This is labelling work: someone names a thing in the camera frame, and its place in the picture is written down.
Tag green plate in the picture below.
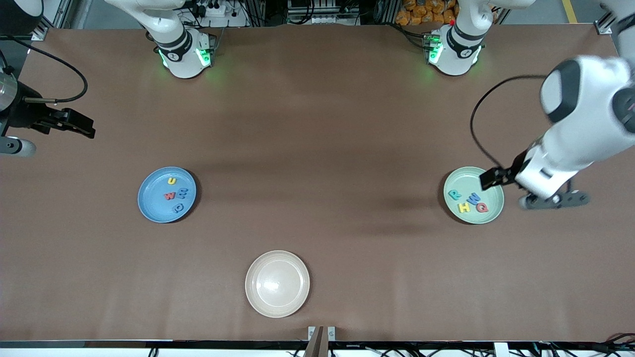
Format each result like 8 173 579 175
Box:
443 166 505 225

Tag blue plate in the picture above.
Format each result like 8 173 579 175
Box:
137 166 197 224

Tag brown table cover sheet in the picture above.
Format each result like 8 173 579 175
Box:
0 24 635 343

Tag orange bags pile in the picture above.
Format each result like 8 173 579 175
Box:
395 0 458 26

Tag metal equipment rack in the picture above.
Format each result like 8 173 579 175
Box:
287 0 365 25

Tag beige plate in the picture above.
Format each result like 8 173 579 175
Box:
245 250 311 318

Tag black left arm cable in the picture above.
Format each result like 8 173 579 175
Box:
470 74 549 172

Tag aluminium frame profile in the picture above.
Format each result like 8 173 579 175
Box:
594 10 618 35
30 0 70 41

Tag black base cables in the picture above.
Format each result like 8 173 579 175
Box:
393 21 433 50

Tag cable bundle under table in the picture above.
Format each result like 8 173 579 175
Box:
588 333 635 356

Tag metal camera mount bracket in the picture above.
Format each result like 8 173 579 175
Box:
308 326 336 357

